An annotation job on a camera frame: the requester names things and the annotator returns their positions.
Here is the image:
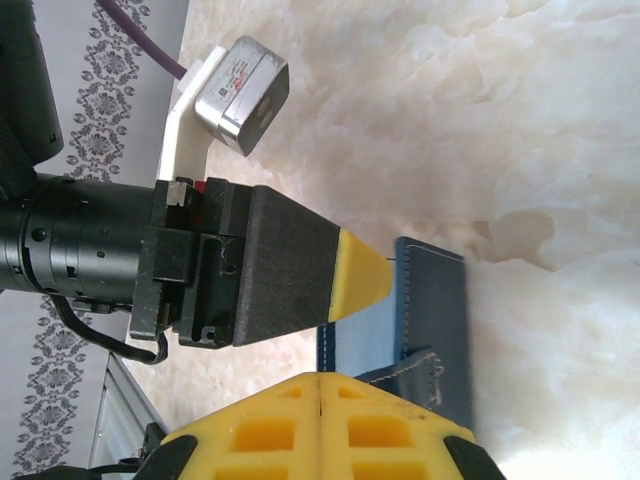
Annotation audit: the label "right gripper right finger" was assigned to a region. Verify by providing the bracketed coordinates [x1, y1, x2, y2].
[319, 372, 507, 480]

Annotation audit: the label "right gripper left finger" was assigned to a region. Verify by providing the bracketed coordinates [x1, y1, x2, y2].
[142, 371, 321, 480]

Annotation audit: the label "blue leather card holder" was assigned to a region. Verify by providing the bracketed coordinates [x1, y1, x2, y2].
[316, 234, 477, 432]

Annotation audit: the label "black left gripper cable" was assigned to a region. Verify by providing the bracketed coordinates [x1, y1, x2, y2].
[53, 294, 172, 367]

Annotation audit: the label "aluminium side rail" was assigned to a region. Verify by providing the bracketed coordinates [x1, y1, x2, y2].
[88, 349, 174, 480]

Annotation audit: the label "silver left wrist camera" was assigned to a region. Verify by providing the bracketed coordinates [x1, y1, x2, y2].
[158, 34, 292, 182]

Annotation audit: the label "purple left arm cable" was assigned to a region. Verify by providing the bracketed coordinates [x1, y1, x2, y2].
[94, 0, 194, 82]

